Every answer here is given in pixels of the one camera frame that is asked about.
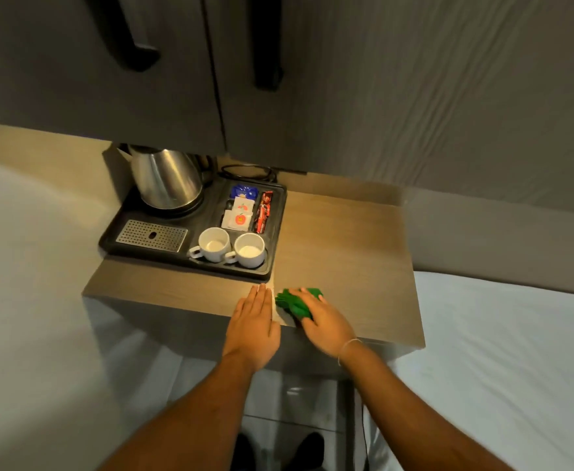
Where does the person's left hand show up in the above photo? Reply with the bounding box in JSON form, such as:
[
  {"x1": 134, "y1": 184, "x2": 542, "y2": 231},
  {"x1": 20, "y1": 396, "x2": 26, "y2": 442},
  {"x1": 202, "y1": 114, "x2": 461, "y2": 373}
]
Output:
[{"x1": 222, "y1": 284, "x2": 282, "y2": 374}]

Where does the person's right hand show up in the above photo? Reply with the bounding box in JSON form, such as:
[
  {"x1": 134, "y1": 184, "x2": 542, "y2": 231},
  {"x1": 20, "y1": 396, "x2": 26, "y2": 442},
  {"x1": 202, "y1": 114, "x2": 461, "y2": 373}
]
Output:
[{"x1": 287, "y1": 288, "x2": 359, "y2": 368}]

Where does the green cleaning cloth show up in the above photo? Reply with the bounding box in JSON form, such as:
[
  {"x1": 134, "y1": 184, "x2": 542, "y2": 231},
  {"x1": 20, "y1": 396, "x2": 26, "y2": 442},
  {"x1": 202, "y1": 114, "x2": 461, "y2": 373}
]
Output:
[{"x1": 274, "y1": 288, "x2": 325, "y2": 322}]

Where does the person's left forearm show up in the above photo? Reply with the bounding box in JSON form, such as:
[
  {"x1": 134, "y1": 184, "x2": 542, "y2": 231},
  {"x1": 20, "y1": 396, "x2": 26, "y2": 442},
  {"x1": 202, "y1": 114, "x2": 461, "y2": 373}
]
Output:
[{"x1": 96, "y1": 352, "x2": 268, "y2": 471}]

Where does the person's right forearm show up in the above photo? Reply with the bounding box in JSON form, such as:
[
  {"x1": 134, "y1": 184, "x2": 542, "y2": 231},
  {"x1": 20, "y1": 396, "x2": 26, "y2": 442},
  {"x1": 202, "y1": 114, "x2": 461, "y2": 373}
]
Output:
[{"x1": 338, "y1": 338, "x2": 516, "y2": 471}]

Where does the white ceramic cup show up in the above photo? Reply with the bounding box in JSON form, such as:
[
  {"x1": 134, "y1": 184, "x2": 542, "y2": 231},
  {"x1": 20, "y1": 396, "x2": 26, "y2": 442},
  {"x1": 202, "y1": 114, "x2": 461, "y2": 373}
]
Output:
[
  {"x1": 189, "y1": 227, "x2": 232, "y2": 263},
  {"x1": 224, "y1": 233, "x2": 267, "y2": 270}
]

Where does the red stick sachet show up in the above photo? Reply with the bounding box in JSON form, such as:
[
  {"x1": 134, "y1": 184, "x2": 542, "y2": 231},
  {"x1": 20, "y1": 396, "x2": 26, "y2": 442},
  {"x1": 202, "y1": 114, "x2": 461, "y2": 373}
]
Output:
[{"x1": 253, "y1": 191, "x2": 274, "y2": 235}]

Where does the person's black right shoe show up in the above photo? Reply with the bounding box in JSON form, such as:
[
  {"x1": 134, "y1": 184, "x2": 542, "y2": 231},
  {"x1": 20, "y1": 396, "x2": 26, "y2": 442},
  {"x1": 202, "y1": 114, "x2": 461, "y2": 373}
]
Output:
[{"x1": 291, "y1": 431, "x2": 326, "y2": 471}]

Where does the person's black shoe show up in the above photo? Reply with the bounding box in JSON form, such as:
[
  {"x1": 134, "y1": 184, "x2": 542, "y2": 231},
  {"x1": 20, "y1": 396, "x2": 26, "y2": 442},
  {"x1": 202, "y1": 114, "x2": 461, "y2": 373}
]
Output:
[
  {"x1": 291, "y1": 431, "x2": 326, "y2": 471},
  {"x1": 230, "y1": 431, "x2": 264, "y2": 471}
]

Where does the person's black left shoe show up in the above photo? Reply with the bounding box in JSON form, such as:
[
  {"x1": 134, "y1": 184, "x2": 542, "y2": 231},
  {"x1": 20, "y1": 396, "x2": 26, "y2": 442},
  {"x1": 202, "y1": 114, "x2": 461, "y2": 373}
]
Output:
[{"x1": 230, "y1": 431, "x2": 264, "y2": 471}]

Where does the metal drip grate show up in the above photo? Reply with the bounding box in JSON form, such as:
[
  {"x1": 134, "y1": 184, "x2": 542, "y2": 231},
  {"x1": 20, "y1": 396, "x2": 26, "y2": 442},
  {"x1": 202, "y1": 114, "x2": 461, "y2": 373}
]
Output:
[{"x1": 116, "y1": 219, "x2": 189, "y2": 254}]

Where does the black plastic tray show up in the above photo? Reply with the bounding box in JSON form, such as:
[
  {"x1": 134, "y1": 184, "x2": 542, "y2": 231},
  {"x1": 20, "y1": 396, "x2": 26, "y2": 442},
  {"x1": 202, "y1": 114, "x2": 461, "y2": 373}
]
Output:
[{"x1": 99, "y1": 177, "x2": 288, "y2": 283}]

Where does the stainless steel electric kettle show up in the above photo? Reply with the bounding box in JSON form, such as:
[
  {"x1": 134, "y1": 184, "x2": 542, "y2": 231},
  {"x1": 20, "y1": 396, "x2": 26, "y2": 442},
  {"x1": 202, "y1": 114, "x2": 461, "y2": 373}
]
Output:
[{"x1": 118, "y1": 144, "x2": 214, "y2": 211}]

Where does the white bed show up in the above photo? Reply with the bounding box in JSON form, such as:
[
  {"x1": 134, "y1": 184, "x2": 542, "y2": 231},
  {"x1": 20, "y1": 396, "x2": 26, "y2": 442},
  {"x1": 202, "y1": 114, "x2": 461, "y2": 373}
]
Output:
[{"x1": 366, "y1": 270, "x2": 574, "y2": 471}]

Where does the grey padded headboard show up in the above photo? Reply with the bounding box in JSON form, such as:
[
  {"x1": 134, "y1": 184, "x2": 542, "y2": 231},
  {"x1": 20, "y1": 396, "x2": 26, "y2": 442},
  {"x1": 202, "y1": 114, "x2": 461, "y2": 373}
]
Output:
[{"x1": 404, "y1": 185, "x2": 574, "y2": 291}]

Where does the grey cabinet door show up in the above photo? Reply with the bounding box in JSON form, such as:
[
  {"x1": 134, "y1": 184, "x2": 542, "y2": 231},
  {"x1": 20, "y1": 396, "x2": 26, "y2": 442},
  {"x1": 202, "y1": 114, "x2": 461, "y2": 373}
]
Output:
[
  {"x1": 0, "y1": 0, "x2": 227, "y2": 153},
  {"x1": 203, "y1": 0, "x2": 317, "y2": 168}
]

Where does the thin white wrist bracelet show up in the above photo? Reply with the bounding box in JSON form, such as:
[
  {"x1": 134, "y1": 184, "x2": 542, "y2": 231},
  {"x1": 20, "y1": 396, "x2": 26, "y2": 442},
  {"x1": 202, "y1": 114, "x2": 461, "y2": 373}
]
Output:
[{"x1": 337, "y1": 338, "x2": 364, "y2": 367}]

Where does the black power cable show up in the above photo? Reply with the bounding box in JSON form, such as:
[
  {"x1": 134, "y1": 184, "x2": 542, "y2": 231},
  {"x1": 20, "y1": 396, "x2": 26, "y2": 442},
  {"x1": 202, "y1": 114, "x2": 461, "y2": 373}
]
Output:
[{"x1": 217, "y1": 164, "x2": 277, "y2": 184}]

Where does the black cabinet handle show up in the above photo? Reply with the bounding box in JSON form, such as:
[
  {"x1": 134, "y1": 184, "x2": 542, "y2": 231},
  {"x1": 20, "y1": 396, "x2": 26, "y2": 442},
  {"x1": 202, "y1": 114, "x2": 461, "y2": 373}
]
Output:
[
  {"x1": 85, "y1": 0, "x2": 161, "y2": 72},
  {"x1": 247, "y1": 0, "x2": 285, "y2": 92}
]

